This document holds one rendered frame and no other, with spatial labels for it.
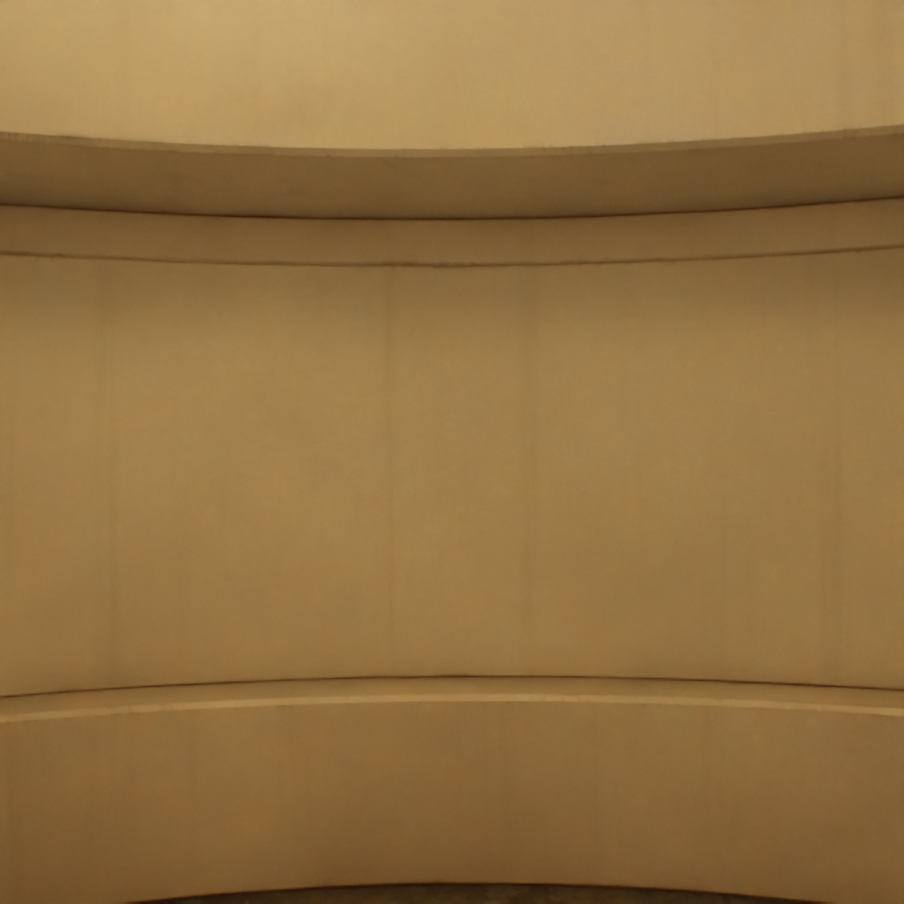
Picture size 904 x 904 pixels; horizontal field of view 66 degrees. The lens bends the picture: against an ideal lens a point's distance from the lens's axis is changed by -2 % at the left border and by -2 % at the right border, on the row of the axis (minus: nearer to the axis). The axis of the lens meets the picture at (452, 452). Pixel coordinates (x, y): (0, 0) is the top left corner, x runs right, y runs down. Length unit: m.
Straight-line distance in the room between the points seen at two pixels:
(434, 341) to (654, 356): 0.14
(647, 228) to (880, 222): 0.14
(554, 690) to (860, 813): 0.18
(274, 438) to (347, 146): 0.18
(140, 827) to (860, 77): 0.55
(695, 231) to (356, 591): 0.31
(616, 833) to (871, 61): 0.43
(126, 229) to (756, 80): 0.36
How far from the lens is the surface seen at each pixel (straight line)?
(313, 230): 0.48
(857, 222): 0.50
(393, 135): 0.39
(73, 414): 0.48
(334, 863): 0.49
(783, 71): 0.42
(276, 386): 0.46
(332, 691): 0.46
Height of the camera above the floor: 0.26
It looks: level
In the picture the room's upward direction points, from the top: straight up
